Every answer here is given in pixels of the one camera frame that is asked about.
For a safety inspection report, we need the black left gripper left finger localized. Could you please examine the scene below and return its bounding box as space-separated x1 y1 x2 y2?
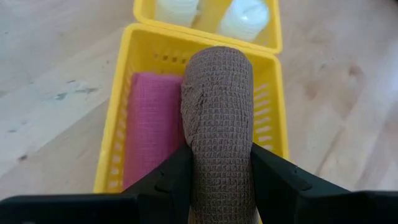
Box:
123 143 193 224

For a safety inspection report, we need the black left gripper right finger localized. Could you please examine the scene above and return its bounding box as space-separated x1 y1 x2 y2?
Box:
250 142 351 224

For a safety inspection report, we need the pink bandage roll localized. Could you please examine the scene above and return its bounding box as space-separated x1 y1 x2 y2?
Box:
123 72 187 190

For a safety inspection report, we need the brown bandage roll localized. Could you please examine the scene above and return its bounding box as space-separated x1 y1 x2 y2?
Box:
180 45 259 224

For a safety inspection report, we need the small white capped bottle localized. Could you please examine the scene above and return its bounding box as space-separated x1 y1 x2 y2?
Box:
154 0 200 28
216 0 271 43

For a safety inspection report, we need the yellow slotted plastic bin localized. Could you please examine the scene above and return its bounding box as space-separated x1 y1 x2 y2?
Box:
132 0 283 55
93 22 290 224

